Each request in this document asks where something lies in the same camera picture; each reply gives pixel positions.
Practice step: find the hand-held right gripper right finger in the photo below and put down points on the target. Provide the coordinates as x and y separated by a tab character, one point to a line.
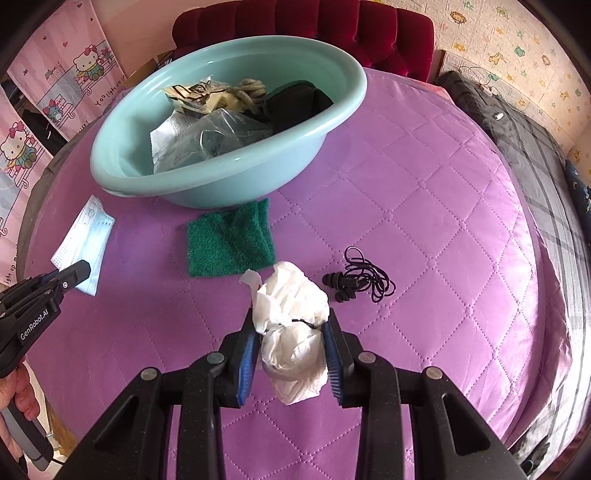
333	364

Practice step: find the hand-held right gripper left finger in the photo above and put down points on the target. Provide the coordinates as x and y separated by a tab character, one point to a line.
247	364

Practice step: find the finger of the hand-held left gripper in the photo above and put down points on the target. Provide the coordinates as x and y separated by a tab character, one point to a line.
69	279
27	284

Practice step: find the white plastic bag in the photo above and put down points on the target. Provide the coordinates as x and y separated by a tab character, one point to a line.
291	304

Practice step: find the teal plastic basin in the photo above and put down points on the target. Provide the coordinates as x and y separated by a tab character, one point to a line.
295	157

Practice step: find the beige snack packet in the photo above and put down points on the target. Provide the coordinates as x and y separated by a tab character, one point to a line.
198	94

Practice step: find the black sleep mask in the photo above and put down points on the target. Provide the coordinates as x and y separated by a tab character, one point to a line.
300	104

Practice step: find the person's left hand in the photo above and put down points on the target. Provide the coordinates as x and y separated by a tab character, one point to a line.
25	392

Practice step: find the grey table cover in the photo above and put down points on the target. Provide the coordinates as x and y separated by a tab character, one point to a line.
46	170

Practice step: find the green scouring pad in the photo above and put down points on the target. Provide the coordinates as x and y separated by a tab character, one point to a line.
231	240

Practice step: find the purple quilted mat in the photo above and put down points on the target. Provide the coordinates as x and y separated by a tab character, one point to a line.
415	207

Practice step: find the pink cartoon cat curtain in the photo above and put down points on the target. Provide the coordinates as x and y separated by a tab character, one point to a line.
55	92

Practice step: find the clear plastic bag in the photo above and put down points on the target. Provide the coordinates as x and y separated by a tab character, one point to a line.
221	134

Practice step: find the grey plaid bed sheet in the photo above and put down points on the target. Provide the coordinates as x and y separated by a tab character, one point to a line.
531	152

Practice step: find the white charger plug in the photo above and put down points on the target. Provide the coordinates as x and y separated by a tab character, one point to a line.
497	116

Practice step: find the navy star print pillow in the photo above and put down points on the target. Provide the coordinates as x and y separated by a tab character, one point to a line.
581	189

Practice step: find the red tufted sofa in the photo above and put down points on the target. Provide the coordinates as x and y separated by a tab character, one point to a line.
369	32

